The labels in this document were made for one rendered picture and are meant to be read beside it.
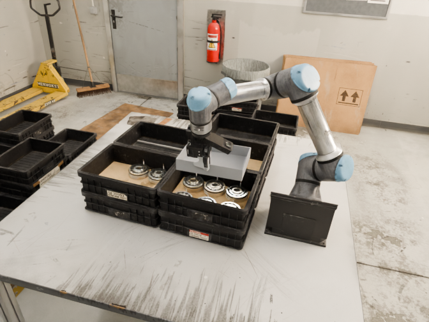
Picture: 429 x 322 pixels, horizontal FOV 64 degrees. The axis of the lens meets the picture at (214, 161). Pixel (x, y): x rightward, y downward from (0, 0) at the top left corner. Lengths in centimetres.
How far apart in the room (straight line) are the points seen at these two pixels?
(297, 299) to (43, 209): 124
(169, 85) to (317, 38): 202
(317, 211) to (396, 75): 327
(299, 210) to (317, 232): 14
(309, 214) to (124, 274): 81
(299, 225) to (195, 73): 346
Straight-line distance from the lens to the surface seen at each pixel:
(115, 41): 506
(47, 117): 313
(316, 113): 145
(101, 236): 164
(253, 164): 186
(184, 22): 462
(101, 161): 180
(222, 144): 122
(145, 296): 139
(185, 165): 136
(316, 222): 156
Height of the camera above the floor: 180
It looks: 32 degrees down
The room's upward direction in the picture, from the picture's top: 3 degrees clockwise
